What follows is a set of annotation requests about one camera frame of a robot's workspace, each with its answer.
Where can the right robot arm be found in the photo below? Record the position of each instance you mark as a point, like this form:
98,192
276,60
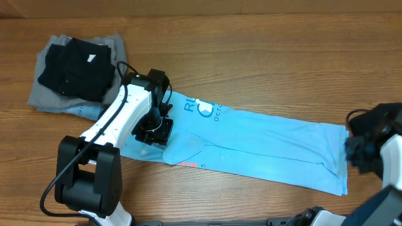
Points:
384,208

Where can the light blue printed t-shirt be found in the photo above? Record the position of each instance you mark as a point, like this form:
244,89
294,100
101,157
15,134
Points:
215,137

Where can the folded blue jeans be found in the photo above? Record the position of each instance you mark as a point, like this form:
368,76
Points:
91,112

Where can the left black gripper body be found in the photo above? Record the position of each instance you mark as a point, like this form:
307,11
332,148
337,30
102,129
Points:
153,128

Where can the black folded shirt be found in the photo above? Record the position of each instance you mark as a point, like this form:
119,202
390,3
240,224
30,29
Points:
78,69

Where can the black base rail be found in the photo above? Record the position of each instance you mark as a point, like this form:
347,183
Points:
280,221

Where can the black garment at right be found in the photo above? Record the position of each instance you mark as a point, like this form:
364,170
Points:
383,119

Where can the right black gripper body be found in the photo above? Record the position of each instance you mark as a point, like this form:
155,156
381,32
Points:
354,150

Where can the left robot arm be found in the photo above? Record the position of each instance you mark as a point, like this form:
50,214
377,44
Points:
89,166

